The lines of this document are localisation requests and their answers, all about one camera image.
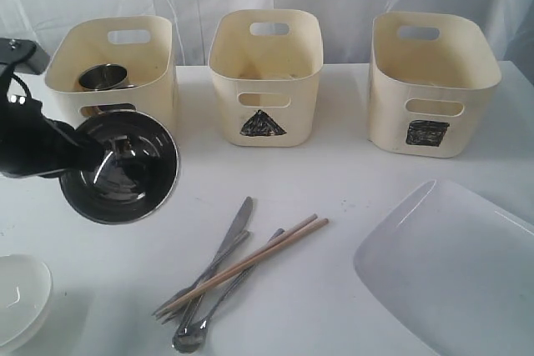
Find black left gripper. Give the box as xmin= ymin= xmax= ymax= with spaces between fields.
xmin=1 ymin=95 xmax=104 ymax=178

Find shiny steel mug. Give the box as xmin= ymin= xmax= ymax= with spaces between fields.
xmin=78 ymin=63 xmax=135 ymax=91

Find stainless steel bowl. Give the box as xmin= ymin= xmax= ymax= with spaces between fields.
xmin=59 ymin=109 xmax=180 ymax=225

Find white ceramic bowl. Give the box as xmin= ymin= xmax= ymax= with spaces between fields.
xmin=1 ymin=254 xmax=53 ymax=355

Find cream bin with circle mark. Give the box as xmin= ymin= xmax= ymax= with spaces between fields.
xmin=44 ymin=16 xmax=178 ymax=131

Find steel table knife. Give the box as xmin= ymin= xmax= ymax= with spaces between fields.
xmin=178 ymin=196 xmax=254 ymax=327

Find steel fork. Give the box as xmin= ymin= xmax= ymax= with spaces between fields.
xmin=152 ymin=230 xmax=250 ymax=316

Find steel spoon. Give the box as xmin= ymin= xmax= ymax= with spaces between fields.
xmin=171 ymin=228 xmax=286 ymax=353

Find cream bin with triangle mark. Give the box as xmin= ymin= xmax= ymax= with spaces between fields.
xmin=209 ymin=9 xmax=324 ymax=147

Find upper wooden chopstick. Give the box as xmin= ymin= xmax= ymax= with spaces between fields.
xmin=154 ymin=213 xmax=319 ymax=316

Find cream bin with square mark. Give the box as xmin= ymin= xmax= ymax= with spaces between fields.
xmin=367 ymin=12 xmax=502 ymax=158

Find white rectangular plate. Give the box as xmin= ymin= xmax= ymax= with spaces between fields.
xmin=354 ymin=180 xmax=533 ymax=355

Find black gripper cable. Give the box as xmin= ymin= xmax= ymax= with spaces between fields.
xmin=6 ymin=70 xmax=43 ymax=107

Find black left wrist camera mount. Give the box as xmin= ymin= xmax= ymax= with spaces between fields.
xmin=1 ymin=38 xmax=49 ymax=75

